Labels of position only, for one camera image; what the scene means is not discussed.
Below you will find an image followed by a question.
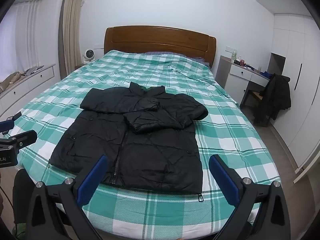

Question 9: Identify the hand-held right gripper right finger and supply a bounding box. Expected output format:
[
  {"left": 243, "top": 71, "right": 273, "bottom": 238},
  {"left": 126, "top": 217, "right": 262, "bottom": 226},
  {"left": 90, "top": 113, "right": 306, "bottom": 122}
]
[{"left": 209, "top": 154, "right": 292, "bottom": 240}]

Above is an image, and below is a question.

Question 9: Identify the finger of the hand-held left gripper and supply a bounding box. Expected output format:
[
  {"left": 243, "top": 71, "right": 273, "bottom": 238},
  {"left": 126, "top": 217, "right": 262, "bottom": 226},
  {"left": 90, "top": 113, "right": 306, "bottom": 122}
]
[
  {"left": 0, "top": 114, "right": 22, "bottom": 133},
  {"left": 0, "top": 130, "right": 38, "bottom": 152}
]

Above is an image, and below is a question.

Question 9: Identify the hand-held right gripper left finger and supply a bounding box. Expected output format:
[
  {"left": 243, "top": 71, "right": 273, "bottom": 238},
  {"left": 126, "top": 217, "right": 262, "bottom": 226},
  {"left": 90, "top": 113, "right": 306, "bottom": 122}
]
[{"left": 25, "top": 155, "right": 108, "bottom": 240}]

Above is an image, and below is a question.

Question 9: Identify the black puffer jacket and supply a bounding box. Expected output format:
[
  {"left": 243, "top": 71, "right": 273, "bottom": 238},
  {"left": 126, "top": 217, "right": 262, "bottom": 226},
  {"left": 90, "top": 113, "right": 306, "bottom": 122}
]
[{"left": 49, "top": 81, "right": 209, "bottom": 202}]

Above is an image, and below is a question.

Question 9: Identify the beige cloth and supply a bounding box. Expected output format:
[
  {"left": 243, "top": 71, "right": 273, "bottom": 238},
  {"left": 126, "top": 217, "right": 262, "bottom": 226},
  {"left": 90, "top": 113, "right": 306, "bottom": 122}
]
[{"left": 0, "top": 71, "right": 22, "bottom": 93}]

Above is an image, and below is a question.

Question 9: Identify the green plaid bedsheet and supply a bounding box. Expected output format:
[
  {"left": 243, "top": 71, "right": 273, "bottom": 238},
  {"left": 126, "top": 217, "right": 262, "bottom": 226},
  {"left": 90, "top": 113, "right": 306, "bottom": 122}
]
[{"left": 4, "top": 49, "right": 282, "bottom": 240}]

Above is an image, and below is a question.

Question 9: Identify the white window cabinet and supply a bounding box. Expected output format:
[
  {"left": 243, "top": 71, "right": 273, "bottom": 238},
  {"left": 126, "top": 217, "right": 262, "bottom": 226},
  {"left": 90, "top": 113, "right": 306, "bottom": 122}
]
[{"left": 0, "top": 64, "right": 56, "bottom": 118}]

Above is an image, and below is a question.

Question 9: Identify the grey cloth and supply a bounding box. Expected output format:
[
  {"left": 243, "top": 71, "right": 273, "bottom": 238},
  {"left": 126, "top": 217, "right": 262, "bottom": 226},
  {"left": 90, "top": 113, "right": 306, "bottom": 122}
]
[{"left": 23, "top": 65, "right": 45, "bottom": 76}]

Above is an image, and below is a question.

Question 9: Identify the wooden chair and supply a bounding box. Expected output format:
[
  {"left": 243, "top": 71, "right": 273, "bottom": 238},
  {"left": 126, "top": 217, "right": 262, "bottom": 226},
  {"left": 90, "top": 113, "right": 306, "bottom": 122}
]
[{"left": 239, "top": 89, "right": 266, "bottom": 124}]

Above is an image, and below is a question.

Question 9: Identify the white sheer curtain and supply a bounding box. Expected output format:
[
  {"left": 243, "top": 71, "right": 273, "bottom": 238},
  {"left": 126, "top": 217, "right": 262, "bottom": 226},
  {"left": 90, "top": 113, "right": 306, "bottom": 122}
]
[{"left": 0, "top": 0, "right": 62, "bottom": 83}]

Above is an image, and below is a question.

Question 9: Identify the dark coat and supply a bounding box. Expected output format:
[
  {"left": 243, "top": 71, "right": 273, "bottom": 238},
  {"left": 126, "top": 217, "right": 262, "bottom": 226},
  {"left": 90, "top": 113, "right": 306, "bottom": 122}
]
[{"left": 253, "top": 73, "right": 292, "bottom": 127}]

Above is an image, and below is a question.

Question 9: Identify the small white fan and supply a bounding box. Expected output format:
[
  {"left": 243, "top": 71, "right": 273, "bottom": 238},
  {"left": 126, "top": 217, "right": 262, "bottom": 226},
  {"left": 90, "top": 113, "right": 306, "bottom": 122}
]
[{"left": 82, "top": 48, "right": 95, "bottom": 65}]

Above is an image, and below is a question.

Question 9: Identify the white desk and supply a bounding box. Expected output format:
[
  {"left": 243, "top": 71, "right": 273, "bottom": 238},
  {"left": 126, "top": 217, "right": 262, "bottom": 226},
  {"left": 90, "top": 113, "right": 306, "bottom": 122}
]
[{"left": 215, "top": 55, "right": 271, "bottom": 106}]

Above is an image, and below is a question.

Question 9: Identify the beige curtain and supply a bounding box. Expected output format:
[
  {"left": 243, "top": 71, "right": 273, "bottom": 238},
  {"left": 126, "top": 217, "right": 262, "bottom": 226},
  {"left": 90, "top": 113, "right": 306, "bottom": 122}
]
[{"left": 58, "top": 0, "right": 87, "bottom": 80}]

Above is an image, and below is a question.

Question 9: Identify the white wardrobe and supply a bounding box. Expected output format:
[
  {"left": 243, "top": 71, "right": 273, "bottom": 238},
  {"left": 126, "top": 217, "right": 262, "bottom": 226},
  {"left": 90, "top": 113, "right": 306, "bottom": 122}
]
[{"left": 265, "top": 12, "right": 320, "bottom": 183}]

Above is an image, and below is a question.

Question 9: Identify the wooden headboard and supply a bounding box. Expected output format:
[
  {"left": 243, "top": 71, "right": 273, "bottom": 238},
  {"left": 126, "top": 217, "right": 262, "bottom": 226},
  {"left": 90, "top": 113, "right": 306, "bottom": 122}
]
[{"left": 0, "top": 26, "right": 282, "bottom": 240}]

